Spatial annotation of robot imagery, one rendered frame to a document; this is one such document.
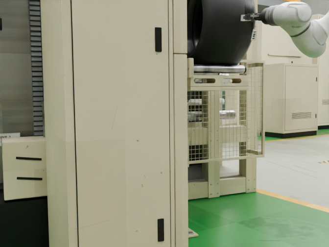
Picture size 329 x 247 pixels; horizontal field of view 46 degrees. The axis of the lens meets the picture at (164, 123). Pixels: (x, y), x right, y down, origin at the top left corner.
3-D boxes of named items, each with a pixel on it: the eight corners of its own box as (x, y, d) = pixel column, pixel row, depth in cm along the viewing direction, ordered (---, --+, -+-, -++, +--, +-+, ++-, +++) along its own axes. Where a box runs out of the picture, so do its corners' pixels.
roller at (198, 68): (188, 74, 202) (190, 68, 198) (185, 68, 204) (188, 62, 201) (244, 75, 215) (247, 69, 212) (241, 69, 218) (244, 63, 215)
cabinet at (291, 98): (283, 138, 643) (284, 62, 633) (259, 135, 690) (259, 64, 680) (318, 135, 690) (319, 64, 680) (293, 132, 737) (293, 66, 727)
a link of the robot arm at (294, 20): (266, 15, 166) (282, 37, 172) (291, 13, 152) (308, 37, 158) (281, -3, 168) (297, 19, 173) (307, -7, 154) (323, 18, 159)
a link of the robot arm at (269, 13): (272, 3, 167) (264, 4, 172) (270, 25, 168) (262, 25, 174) (290, 5, 170) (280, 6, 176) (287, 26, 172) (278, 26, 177)
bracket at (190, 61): (189, 77, 195) (188, 58, 194) (158, 80, 232) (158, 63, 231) (195, 77, 197) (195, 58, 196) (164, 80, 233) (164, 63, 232)
